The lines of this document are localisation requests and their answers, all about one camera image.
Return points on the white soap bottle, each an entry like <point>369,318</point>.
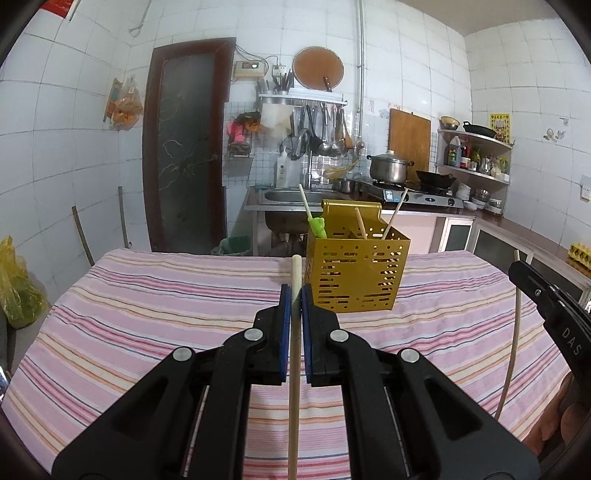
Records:
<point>283,173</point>

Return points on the pink hanging scrubbers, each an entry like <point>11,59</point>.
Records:
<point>240,128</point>

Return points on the wall control box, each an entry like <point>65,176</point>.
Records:
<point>248,69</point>

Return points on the yellow perforated utensil holder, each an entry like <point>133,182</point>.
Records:
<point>355,277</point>

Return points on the black wok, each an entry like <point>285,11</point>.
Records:
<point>436,181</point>

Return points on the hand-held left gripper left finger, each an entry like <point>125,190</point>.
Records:
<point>285,332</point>

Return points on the stack of bowls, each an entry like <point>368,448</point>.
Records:
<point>480,198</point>

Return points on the row of hanging kitchen utensils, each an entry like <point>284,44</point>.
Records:
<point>323,131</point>

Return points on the grey wall pipe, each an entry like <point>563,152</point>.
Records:
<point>361,55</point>

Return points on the orange plastic bag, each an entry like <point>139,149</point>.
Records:
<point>125,110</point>

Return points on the knife holder with knives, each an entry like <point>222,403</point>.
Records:
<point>277,83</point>

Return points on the pink striped tablecloth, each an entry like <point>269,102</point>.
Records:
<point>138,300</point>

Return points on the yellow wall poster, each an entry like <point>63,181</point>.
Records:
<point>500,128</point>

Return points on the person's right hand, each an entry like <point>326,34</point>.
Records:
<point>570,415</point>

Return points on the yellow plastic bag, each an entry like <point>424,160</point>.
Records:
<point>21,295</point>

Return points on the dark sauce bottle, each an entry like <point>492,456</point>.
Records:
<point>454,154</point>

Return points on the green bin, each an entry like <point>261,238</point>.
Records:
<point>235,245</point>

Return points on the steel cooking pot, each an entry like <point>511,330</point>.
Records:
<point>390,168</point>

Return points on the steel sink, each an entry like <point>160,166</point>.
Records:
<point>286,197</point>

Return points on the metal wall rack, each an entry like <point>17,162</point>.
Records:
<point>300,98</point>

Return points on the white corner shelf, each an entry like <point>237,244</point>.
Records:
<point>480,173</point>

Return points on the wall socket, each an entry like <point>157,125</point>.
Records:
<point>280,71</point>

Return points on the dark wooden door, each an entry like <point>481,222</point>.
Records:
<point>184,138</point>

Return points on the round woven lid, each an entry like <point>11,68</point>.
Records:
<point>317,67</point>

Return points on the gas stove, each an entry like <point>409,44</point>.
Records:
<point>425,199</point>

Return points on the small steel pot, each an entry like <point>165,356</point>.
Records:
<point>344,185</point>

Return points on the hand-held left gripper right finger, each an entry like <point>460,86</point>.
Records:
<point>307,332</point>

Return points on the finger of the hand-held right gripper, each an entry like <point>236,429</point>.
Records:
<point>535,290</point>

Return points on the wooden cutting board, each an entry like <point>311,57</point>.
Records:
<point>410,138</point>

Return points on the black pan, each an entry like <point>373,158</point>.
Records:
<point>480,130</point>

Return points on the enamel bowl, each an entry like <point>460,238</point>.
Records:
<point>450,123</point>

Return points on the white wall switch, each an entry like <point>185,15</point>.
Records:
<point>586,189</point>

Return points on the wall hooks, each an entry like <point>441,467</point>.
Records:
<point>554,134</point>

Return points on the egg carton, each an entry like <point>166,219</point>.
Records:
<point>581,254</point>

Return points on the wooden stick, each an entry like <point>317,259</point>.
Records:
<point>83,235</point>
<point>123,217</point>

